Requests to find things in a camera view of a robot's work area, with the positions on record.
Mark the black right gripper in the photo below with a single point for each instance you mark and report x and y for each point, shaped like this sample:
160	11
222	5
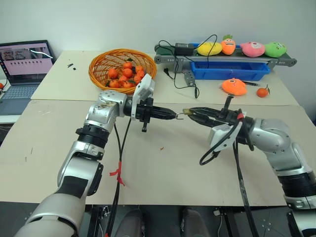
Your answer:
227	118

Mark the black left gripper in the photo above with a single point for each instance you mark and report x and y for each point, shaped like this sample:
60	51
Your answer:
145	112

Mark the small brass padlock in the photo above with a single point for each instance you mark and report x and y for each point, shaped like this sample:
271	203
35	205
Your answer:
186	111

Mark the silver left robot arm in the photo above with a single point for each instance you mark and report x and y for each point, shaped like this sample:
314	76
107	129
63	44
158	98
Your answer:
106	111

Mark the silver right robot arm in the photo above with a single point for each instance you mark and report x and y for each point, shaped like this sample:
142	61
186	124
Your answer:
271	138

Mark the red tape strip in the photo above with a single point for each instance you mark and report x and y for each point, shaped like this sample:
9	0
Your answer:
240	117
119	172

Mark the round orange plush toy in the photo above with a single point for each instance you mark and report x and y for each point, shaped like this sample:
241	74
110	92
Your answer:
233	86

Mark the blue plastic bin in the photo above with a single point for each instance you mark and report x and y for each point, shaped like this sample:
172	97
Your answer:
222	73

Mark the grey conveyor belt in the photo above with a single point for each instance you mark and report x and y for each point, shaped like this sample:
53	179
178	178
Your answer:
168	59

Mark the black pen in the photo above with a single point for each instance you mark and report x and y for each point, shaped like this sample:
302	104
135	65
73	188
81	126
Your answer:
251	83

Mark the orange mandarin with leaf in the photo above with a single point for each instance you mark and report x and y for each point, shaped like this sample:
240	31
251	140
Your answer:
262	92

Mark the yellow plush toy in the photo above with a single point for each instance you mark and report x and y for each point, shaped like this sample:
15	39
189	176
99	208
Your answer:
209	48

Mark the black power adapter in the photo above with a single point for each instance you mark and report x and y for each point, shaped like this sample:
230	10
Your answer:
184	49

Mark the orange carrot plush toy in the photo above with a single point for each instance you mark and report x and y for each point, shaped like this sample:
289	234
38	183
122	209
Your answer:
227	45

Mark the orange wicker basket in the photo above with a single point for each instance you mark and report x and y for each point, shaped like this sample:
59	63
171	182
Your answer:
103	61

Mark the pink plush toy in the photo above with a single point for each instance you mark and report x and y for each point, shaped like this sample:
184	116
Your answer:
252	49

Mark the green plush toy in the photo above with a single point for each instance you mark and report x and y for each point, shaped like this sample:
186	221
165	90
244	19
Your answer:
275	49

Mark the dark rounded shape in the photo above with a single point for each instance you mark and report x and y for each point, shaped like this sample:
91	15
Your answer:
195	223
130	224

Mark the open grey laptop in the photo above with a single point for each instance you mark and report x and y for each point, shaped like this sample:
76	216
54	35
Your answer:
22	72

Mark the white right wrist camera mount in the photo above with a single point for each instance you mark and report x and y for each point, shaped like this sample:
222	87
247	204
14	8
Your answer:
219	135

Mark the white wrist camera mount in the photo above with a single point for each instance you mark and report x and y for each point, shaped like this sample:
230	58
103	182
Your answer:
219	135
144	86

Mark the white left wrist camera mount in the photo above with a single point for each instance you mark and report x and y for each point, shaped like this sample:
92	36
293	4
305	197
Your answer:
144	86

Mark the black metal table frame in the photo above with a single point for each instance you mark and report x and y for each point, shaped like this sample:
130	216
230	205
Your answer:
96	222

